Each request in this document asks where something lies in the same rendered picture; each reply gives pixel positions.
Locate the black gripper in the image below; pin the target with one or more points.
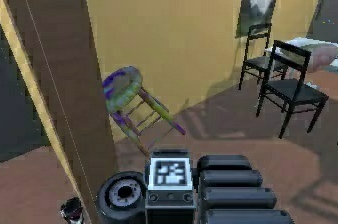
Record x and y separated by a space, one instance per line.
123 193

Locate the brown room door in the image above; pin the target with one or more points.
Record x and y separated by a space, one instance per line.
73 83

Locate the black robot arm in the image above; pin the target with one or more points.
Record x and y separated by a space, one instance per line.
230 196

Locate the small black white object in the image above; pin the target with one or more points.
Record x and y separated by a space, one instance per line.
72 210

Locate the dark framed wall picture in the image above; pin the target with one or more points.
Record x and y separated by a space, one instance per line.
255 15

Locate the green purple wooden stool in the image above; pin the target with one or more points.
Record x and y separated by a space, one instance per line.
122 85

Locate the pink rounded object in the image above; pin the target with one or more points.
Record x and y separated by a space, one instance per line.
323 56

